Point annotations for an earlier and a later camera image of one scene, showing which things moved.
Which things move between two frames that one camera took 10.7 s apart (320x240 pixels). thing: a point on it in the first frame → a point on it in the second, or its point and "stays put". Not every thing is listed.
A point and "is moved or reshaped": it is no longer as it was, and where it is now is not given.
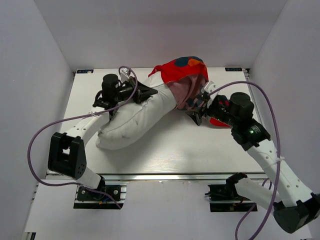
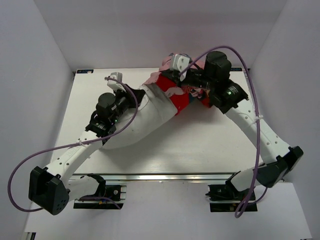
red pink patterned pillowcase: x=187 y=76 is moved or reshaped
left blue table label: x=85 y=71 stays put
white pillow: x=131 y=119 is moved or reshaped
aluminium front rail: x=169 y=177 stays put
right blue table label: x=233 y=69 stays put
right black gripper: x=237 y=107 → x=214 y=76
